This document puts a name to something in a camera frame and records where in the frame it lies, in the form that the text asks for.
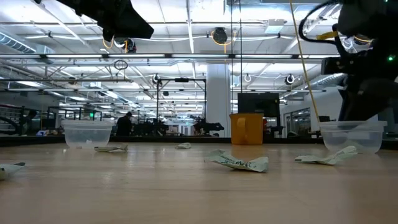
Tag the white building column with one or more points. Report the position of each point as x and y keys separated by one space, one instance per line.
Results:
x=218 y=99

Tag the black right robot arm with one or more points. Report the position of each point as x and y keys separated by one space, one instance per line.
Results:
x=367 y=15

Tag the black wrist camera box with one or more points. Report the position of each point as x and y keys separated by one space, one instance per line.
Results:
x=332 y=66

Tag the background black robot arm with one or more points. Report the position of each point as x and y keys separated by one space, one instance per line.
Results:
x=208 y=127

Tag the green white sweetener packet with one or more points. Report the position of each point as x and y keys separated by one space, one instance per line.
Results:
x=329 y=159
x=9 y=169
x=183 y=145
x=239 y=163
x=110 y=148

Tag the clear plastic bin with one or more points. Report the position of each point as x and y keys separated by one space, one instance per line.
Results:
x=87 y=137
x=351 y=137

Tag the black background rig frame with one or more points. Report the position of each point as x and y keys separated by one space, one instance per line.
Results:
x=157 y=102

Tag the yellow mug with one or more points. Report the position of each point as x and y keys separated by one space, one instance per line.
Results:
x=247 y=129

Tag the person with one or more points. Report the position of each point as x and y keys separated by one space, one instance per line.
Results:
x=124 y=126

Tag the black monitor screen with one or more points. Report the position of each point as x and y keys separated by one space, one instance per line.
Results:
x=258 y=104

